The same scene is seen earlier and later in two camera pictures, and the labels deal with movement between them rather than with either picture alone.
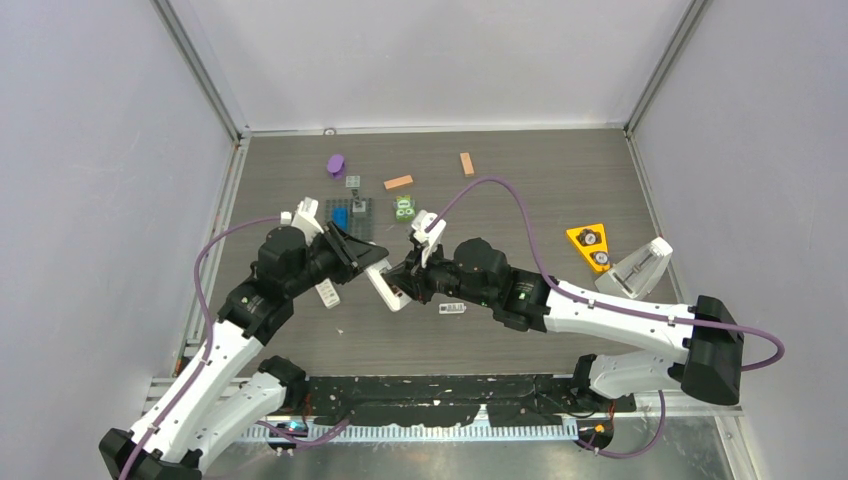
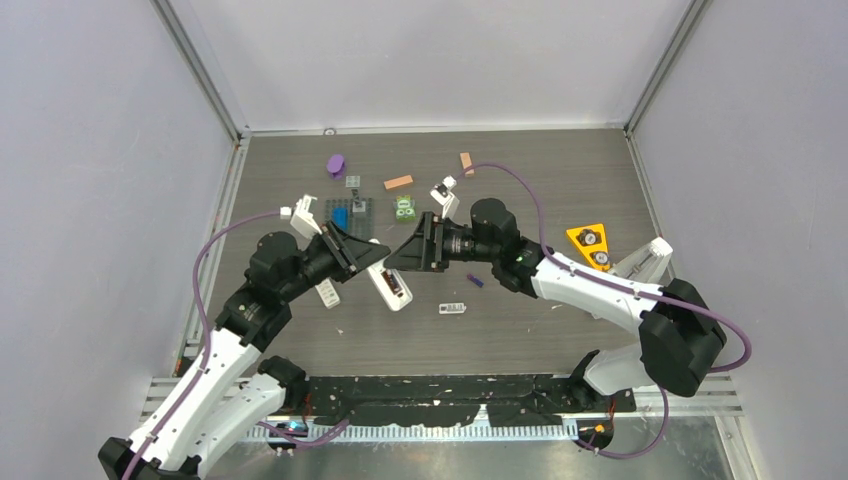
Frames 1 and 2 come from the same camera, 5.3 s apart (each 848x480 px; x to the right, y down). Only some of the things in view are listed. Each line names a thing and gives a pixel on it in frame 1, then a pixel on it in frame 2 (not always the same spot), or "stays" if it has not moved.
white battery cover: [452, 308] stays
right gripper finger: [402, 277] -> [417, 252]
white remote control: [394, 299] stays
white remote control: [328, 293] stays
